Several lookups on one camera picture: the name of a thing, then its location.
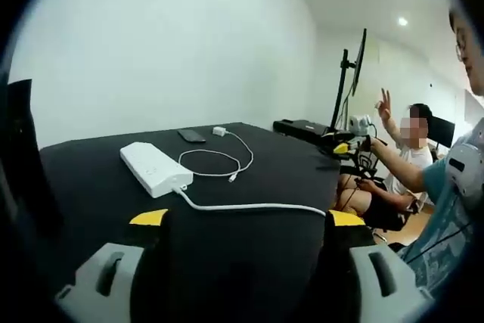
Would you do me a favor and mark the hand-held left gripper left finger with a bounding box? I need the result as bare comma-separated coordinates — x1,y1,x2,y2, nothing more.
56,208,175,323

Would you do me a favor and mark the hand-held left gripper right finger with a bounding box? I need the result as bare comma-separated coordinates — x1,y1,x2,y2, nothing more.
321,208,434,323

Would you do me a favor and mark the white power strip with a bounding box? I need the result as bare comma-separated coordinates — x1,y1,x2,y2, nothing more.
119,141,194,199

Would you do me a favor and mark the white charging cable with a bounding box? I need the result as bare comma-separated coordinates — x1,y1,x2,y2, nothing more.
178,130,255,184

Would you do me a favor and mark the black phone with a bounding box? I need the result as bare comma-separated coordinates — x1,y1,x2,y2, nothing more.
177,129,207,144

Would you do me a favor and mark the black printer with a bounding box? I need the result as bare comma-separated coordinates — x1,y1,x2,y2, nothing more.
272,118,330,139

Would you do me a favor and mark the person's teal shirt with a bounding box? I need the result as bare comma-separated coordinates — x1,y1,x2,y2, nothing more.
396,116,484,300

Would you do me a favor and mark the small black monitor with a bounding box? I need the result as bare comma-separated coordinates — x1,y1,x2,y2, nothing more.
430,116,457,149

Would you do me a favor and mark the white chest device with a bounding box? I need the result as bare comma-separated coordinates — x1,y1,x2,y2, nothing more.
447,142,484,211

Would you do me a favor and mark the person's head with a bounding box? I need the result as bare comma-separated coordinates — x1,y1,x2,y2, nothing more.
448,0,484,98

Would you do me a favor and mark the black wrist strap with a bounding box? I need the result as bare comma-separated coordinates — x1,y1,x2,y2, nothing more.
361,136,388,150

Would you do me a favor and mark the black device cable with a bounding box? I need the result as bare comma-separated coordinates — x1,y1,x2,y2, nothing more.
407,222,476,266

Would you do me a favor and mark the white power strip cable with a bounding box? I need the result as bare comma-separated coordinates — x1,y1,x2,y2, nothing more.
172,185,328,219

